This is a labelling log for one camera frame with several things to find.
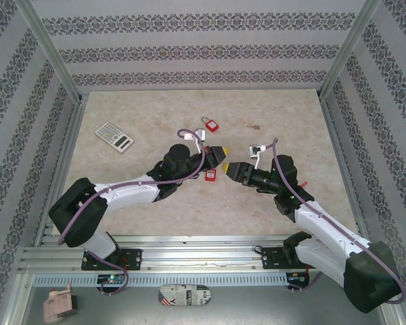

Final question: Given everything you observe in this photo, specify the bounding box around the white scientific calculator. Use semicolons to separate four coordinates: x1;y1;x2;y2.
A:
94;121;135;154

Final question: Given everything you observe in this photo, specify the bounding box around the small circuit board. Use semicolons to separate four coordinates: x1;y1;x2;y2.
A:
97;274;126;285
287;272;309;284

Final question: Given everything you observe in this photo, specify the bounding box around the newspaper print oval case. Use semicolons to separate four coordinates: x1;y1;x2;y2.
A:
158;284;212;308

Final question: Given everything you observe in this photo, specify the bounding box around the pink plastic toy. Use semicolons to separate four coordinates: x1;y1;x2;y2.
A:
43;283;79;324

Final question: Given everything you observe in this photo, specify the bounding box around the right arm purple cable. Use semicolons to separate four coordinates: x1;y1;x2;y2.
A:
272;137;406;305

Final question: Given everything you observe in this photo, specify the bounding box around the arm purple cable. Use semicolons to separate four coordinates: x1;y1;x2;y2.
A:
272;137;406;305
57;128;209;296

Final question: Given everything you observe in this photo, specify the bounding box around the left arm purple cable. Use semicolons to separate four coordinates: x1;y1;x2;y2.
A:
57;128;209;296

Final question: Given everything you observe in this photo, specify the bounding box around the aluminium side rail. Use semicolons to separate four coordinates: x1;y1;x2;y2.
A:
33;96;89;248
319;94;390;251

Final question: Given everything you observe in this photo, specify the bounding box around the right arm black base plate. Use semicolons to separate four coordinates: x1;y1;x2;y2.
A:
262;246;322;271

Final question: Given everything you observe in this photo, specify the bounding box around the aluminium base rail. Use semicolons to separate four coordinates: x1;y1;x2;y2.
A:
18;235;390;274

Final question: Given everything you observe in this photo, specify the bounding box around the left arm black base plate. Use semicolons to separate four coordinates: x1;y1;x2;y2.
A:
81;248;143;272

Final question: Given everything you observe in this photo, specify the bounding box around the slotted grey cable duct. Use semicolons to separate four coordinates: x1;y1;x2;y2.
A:
32;273;288;288

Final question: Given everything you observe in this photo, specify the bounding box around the aluminium frame post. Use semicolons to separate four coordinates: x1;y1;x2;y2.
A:
15;0;84;102
317;0;383;99

